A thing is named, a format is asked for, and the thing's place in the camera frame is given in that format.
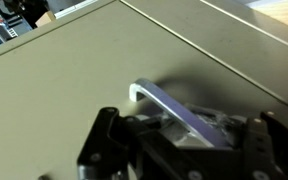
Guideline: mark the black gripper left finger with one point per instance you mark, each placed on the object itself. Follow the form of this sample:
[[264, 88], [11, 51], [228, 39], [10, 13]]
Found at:
[[107, 143]]

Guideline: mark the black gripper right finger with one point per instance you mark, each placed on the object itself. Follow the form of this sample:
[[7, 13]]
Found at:
[[267, 150]]

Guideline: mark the beige cabinet drawer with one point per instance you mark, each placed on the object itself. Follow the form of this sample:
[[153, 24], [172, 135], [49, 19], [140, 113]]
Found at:
[[67, 83]]

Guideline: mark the beige metal file cabinet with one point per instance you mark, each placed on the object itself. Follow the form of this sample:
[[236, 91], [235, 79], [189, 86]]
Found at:
[[217, 26]]

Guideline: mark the brown cardboard box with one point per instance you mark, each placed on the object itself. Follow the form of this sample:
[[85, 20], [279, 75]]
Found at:
[[45, 19]]

